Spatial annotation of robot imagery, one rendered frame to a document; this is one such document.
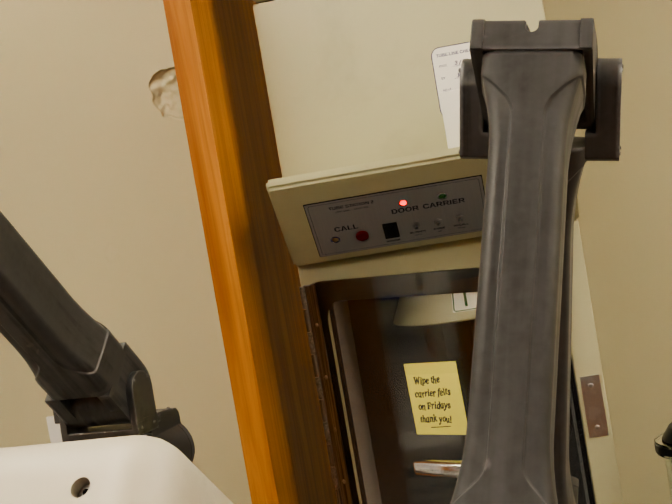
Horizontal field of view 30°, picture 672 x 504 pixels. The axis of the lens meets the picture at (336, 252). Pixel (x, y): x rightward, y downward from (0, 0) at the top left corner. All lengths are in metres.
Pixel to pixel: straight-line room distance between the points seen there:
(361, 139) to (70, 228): 0.66
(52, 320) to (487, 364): 0.45
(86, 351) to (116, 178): 0.87
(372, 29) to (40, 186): 0.72
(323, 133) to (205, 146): 0.15
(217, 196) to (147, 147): 0.57
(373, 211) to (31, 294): 0.45
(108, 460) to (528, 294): 0.25
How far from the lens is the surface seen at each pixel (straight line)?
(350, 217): 1.35
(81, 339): 1.08
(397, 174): 1.31
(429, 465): 1.27
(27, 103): 1.97
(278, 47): 1.44
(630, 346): 1.88
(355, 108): 1.42
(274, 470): 1.39
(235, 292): 1.36
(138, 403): 1.13
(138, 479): 0.61
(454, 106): 1.33
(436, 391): 1.30
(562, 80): 0.78
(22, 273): 1.02
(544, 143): 0.76
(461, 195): 1.34
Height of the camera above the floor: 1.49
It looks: 3 degrees down
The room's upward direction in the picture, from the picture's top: 10 degrees counter-clockwise
